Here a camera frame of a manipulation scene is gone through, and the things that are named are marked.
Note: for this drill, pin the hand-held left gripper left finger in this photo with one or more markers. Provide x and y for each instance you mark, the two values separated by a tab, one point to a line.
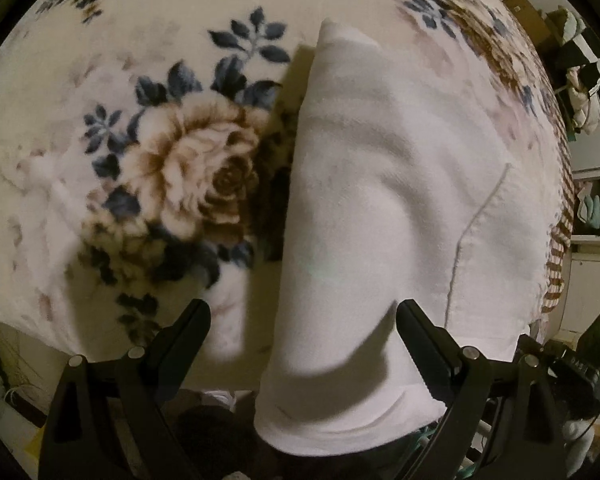
187	330

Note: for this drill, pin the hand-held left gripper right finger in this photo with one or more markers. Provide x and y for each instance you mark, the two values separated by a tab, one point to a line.
420	332

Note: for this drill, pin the white towel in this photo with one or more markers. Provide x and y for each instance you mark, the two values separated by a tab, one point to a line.
380	210

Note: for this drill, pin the person's dark trousers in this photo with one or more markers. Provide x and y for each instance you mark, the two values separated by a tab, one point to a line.
210	435

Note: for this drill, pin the white wardrobe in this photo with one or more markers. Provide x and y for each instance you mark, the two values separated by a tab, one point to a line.
592	260

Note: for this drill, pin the teal rack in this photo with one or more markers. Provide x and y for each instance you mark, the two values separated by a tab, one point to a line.
475	440

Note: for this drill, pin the brown checked bed sheet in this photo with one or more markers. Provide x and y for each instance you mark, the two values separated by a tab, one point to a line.
561	240

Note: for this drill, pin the floral fleece blanket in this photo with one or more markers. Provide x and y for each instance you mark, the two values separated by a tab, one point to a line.
155	135

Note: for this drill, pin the pile of clothes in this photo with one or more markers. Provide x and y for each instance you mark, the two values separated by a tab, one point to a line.
585	110

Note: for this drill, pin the black and white jacket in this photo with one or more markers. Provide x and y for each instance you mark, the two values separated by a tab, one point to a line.
587	67

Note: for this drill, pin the large brown cardboard box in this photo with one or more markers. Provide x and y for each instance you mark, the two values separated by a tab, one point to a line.
527	15

